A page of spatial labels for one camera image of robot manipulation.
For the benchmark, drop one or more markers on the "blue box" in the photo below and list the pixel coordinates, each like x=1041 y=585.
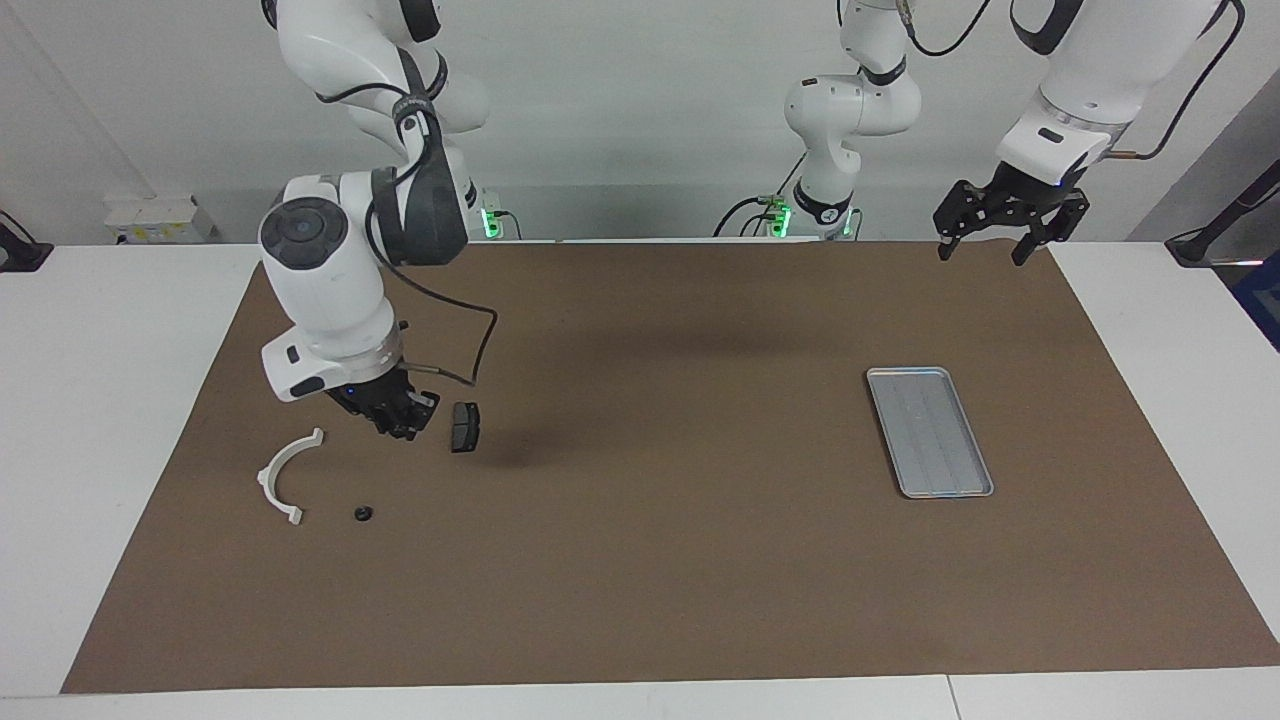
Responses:
x=1262 y=300

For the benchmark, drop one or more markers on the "white curved plastic bracket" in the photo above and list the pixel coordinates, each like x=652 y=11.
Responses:
x=270 y=485

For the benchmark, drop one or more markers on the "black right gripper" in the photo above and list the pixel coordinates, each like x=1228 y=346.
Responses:
x=370 y=398

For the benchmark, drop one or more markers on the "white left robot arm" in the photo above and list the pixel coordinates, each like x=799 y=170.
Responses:
x=850 y=105

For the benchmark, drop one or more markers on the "black stand with pole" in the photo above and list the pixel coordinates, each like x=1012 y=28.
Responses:
x=1190 y=245

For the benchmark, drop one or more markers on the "brown table mat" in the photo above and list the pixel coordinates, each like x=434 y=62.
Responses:
x=640 y=580

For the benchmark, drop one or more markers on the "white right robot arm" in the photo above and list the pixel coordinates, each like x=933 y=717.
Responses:
x=325 y=290

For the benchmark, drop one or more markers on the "short grey brake pad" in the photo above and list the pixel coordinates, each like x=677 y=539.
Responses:
x=465 y=428

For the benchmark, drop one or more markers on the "silver metal tray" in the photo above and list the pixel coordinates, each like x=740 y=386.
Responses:
x=930 y=430

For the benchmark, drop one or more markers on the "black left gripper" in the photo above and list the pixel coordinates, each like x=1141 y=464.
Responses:
x=1025 y=200

